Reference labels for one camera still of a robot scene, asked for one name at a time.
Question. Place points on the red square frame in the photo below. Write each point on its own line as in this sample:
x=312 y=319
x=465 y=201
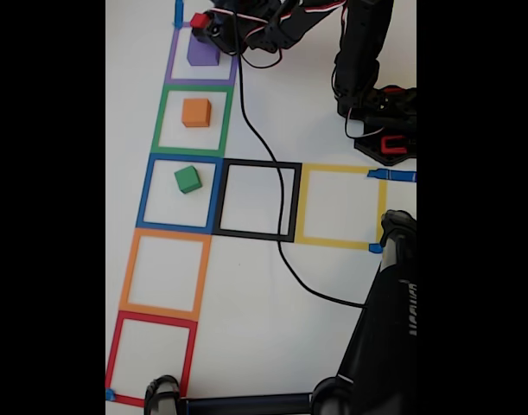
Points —
x=113 y=354

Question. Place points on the black square frame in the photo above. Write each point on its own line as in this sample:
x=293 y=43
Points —
x=218 y=199

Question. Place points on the small red cube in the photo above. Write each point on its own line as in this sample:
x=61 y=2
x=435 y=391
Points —
x=199 y=19

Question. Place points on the red printed clamp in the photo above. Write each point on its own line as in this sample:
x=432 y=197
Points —
x=393 y=91
x=393 y=149

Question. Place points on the green square frame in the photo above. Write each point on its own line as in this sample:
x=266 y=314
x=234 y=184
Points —
x=157 y=125

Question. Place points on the purple square frame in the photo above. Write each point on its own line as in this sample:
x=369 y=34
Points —
x=172 y=60

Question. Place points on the yellow square frame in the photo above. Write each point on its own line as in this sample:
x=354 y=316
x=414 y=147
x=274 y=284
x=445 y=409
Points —
x=301 y=203

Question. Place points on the black camera tripod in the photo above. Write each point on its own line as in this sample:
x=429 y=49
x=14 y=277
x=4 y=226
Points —
x=384 y=324

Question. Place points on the blue tape strip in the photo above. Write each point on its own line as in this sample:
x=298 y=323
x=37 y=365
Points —
x=179 y=13
x=375 y=248
x=110 y=394
x=393 y=176

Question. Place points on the orange cube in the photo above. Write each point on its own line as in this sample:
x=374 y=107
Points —
x=195 y=112

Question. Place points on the purple cube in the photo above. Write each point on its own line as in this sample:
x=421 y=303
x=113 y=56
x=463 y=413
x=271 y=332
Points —
x=201 y=55

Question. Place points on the orange square frame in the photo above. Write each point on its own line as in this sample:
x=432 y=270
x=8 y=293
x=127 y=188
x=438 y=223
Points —
x=127 y=276

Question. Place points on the blue square frame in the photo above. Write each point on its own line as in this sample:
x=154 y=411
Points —
x=143 y=194

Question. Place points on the green cube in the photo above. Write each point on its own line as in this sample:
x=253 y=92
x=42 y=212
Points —
x=187 y=179

